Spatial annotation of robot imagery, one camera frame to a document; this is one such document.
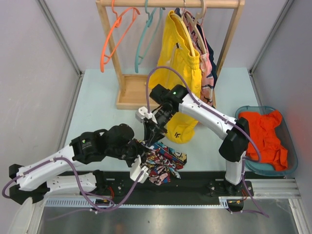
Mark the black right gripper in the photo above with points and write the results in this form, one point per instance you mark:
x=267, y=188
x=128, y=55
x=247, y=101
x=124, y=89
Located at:
x=153, y=131

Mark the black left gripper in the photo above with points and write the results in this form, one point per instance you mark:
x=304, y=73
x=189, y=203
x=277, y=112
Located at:
x=140, y=149

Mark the comic print shorts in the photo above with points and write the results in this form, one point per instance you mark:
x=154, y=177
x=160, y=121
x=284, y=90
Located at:
x=163, y=162

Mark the teal plastic hanger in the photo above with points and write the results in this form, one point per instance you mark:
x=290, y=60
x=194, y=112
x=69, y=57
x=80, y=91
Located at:
x=147, y=36

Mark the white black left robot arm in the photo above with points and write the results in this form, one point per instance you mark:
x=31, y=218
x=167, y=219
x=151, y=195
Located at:
x=57, y=174

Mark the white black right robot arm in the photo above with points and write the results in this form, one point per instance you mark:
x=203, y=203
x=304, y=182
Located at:
x=233, y=132

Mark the yellow shorts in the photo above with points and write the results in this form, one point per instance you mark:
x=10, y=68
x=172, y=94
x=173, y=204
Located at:
x=175, y=53

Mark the beige wooden hanger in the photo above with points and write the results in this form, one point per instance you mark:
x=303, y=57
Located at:
x=186, y=33

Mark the pink floral shorts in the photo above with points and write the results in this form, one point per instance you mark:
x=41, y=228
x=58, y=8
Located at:
x=206, y=64

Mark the beige hanger with metal hook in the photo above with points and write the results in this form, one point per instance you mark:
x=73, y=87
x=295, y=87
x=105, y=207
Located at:
x=193, y=22

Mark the wooden clothes rack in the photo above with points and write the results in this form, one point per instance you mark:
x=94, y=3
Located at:
x=131, y=94

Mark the orange garment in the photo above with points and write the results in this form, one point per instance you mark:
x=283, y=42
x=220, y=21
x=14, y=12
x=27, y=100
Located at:
x=262, y=132

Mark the teal plastic basket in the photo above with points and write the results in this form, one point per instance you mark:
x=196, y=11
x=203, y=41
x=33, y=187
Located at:
x=254, y=155

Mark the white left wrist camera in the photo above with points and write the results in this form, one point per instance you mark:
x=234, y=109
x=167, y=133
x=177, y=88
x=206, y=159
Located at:
x=138, y=171

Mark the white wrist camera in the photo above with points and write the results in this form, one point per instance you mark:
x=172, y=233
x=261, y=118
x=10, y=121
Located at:
x=142, y=115
x=138, y=171

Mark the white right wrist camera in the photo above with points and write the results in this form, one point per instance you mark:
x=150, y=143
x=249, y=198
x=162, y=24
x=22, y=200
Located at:
x=142, y=115

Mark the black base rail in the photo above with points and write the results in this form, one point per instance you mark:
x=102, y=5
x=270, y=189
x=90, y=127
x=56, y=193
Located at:
x=193, y=188

